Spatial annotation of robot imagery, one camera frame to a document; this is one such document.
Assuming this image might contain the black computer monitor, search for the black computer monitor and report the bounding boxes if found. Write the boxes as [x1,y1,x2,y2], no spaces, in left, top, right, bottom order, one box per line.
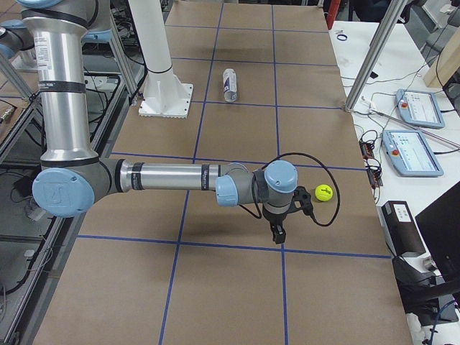
[415,183,459,280]

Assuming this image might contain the yellow Wilson tennis ball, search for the yellow Wilson tennis ball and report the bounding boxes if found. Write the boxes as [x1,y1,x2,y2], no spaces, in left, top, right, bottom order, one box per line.
[315,184,334,202]

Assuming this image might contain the aluminium frame post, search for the aluminium frame post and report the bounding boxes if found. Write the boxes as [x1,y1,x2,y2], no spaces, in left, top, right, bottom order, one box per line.
[344,1,407,112]

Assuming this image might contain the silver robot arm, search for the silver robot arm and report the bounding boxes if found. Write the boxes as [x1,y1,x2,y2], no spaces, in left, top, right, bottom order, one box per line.
[22,1,298,244]
[1,19,35,59]

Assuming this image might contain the lower teach pendant tablet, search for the lower teach pendant tablet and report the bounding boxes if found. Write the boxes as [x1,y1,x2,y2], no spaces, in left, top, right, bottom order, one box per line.
[382,129,444,178]

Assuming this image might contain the black box on table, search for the black box on table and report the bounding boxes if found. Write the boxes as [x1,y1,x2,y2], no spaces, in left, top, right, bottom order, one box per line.
[381,201,426,257]

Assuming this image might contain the teach pendant tablet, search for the teach pendant tablet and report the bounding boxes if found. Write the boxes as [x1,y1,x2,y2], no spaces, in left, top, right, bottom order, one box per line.
[395,88,445,129]
[382,129,444,178]

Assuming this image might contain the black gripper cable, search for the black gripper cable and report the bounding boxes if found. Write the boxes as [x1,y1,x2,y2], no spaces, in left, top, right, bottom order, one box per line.
[238,152,341,227]

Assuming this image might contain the upper teach pendant tablet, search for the upper teach pendant tablet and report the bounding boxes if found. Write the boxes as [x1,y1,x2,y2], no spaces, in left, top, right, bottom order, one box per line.
[395,88,445,129]

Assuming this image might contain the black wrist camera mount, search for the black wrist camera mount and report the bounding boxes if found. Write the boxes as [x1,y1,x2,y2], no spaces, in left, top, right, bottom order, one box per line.
[290,186,313,217]

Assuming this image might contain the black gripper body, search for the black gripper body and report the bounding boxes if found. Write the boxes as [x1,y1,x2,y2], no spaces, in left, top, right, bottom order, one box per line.
[262,206,288,228]

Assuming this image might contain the clear tennis ball can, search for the clear tennis ball can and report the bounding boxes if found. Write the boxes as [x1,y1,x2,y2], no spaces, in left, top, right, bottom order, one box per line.
[223,68,238,103]

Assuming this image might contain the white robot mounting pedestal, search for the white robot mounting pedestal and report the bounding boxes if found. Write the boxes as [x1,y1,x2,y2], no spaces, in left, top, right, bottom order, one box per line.
[129,0,193,119]

